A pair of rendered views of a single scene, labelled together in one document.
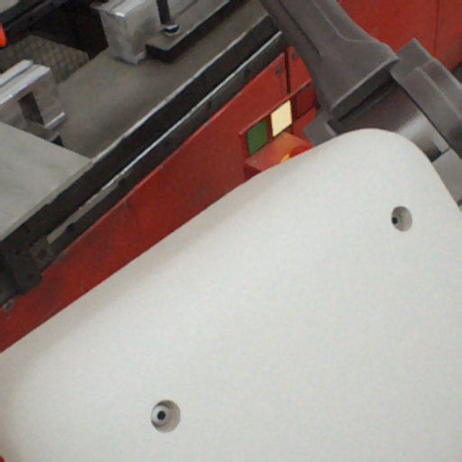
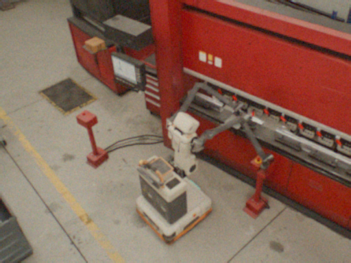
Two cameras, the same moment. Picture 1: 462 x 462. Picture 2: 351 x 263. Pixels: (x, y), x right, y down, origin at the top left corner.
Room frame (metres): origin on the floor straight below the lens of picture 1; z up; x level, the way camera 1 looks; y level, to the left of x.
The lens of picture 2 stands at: (0.04, -2.83, 3.86)
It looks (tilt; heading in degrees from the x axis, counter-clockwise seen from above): 39 degrees down; 82
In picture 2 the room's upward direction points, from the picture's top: straight up
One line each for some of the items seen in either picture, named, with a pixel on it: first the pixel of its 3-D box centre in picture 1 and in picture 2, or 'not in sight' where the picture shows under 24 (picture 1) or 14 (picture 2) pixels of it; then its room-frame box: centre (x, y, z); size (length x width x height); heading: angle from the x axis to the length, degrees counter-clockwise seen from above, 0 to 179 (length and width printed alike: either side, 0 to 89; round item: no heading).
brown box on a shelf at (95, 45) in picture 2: not in sight; (94, 44); (-0.96, 2.15, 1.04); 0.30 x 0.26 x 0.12; 126
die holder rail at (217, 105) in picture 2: not in sight; (205, 100); (0.50, 0.80, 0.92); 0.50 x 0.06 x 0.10; 137
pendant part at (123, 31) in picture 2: not in sight; (131, 57); (-0.34, 0.93, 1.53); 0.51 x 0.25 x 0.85; 138
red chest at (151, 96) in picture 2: not in sight; (166, 87); (0.04, 1.70, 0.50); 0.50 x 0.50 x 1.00; 47
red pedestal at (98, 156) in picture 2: not in sight; (92, 138); (-0.97, 0.83, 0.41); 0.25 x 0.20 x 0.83; 47
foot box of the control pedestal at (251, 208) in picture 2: not in sight; (255, 205); (0.97, -0.19, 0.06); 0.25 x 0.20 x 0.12; 39
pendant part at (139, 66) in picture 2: not in sight; (130, 70); (-0.36, 0.83, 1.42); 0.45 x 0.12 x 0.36; 138
